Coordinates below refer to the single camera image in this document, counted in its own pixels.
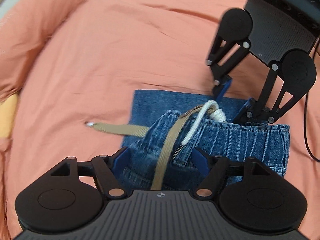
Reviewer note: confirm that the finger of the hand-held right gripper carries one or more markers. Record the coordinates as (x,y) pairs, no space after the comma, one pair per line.
(245,107)
(225,86)

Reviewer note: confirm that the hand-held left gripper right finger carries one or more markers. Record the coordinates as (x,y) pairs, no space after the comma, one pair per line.
(200,161)

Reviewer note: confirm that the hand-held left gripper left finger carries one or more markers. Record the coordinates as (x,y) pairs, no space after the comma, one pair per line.
(119,161)

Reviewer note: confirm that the blue denim pants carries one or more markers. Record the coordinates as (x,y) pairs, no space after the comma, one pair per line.
(225,140)

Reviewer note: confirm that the tan fabric belt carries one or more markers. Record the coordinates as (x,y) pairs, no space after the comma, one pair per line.
(165,150)

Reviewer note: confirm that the orange bed sheet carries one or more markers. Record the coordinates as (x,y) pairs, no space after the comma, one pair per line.
(125,42)

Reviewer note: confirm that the yellow cushion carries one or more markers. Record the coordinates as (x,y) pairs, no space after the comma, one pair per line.
(6,117)

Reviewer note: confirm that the orange pillow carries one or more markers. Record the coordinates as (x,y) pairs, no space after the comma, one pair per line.
(30,42)

